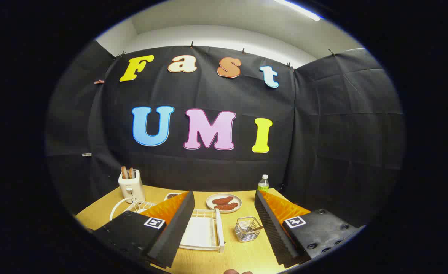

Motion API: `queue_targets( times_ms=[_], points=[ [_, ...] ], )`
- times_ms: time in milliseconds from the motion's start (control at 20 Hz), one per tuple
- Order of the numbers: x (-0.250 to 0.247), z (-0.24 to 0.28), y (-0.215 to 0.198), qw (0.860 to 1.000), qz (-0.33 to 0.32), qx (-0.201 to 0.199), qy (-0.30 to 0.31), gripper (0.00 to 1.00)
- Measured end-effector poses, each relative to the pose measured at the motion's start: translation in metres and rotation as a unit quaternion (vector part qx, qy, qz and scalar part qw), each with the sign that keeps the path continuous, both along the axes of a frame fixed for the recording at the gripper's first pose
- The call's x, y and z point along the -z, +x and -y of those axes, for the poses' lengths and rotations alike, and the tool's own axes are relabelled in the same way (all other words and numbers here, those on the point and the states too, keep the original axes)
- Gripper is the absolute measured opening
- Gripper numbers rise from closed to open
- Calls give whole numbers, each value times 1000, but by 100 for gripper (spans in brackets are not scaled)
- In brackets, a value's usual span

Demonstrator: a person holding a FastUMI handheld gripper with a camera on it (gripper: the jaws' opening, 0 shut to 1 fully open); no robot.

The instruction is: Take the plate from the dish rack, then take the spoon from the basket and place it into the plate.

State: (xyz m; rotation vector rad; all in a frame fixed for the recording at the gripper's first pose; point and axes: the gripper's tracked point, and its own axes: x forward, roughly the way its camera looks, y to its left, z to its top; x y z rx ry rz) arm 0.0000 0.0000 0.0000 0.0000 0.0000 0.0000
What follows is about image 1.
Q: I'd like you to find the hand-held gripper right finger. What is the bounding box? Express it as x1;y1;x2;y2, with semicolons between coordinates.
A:
254;190;362;268

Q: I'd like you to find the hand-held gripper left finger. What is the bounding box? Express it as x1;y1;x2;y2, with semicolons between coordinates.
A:
92;190;196;269

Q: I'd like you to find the clear wire basket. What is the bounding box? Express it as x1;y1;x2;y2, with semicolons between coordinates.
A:
234;216;262;243

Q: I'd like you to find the white wire dish rack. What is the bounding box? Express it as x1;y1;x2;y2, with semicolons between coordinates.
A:
110;197;225;253

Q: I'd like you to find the beige round serving dish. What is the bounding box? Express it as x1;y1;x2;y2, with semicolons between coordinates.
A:
206;194;242;213

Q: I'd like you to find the white ribbed drain tray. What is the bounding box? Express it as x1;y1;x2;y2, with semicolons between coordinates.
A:
180;217;217;248

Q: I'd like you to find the white toaster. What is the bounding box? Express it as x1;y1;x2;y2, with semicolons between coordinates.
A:
118;169;146;203

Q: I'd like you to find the black backdrop cloth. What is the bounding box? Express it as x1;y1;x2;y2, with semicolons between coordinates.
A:
45;40;405;229

